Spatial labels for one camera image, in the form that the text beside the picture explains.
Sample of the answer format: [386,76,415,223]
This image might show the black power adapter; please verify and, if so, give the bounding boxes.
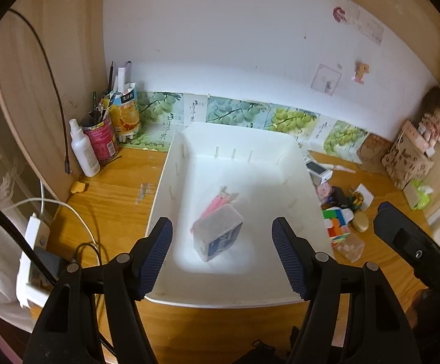
[34,247,68,285]

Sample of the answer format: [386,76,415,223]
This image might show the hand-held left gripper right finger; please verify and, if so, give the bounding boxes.
[272,217,421,364]

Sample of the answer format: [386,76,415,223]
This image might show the green tissue pack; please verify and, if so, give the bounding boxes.
[404,179,435,211]

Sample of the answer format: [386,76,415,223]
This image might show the clear box with blue label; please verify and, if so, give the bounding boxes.
[193,203,244,262]

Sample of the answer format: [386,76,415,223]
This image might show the red tin can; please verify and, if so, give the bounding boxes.
[83,116,119,165]

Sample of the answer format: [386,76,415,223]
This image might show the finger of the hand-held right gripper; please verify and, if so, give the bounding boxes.
[373,202,440,296]

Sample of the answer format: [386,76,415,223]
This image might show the white power strip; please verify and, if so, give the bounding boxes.
[16,214,50,308]

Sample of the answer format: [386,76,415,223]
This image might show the grape print paper panels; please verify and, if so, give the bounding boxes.
[119,91,370,163]

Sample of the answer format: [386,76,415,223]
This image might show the red print cardboard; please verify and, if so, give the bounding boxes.
[356,133,393,165]

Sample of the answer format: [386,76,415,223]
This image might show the black case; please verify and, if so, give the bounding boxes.
[330,187,351,209]

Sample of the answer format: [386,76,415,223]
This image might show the white cable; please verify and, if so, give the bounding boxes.
[4,182,100,262]

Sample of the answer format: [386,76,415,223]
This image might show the white device with screen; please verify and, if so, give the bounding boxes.
[305,159,333,183]

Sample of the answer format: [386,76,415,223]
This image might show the colourful puzzle cube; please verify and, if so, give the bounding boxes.
[322,207,353,241]

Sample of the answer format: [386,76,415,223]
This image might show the brown-haired doll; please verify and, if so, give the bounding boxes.
[417,86,440,148]

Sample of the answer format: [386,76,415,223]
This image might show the brown patterned box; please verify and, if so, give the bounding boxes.
[381,119,436,190]

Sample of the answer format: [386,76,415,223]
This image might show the thin black cable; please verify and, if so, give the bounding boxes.
[8,8,73,175]

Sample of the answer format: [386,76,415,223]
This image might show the clear plastic piece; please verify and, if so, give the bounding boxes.
[334,231,365,262]

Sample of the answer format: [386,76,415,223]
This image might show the pink plastic item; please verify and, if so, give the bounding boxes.
[192,186,239,232]

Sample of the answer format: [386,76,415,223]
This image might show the white rolled paper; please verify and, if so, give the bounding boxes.
[115,67,127,94]

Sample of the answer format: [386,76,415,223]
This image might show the white plastic bin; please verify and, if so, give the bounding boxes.
[144,122,334,308]

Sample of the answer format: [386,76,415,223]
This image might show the thick black cable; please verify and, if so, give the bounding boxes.
[0,193,58,286]

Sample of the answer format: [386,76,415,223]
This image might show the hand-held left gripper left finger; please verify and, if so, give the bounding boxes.
[25,217,173,364]

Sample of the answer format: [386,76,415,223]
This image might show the cartoon wall sticker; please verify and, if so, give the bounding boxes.
[351,61,371,84]

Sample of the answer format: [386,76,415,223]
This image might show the white spray bottle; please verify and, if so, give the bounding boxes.
[69,119,100,177]

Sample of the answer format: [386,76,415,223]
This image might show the white pen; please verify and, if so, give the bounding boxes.
[320,162,357,174]

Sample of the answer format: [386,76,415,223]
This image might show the gold and green trinket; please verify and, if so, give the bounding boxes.
[347,193,365,211]

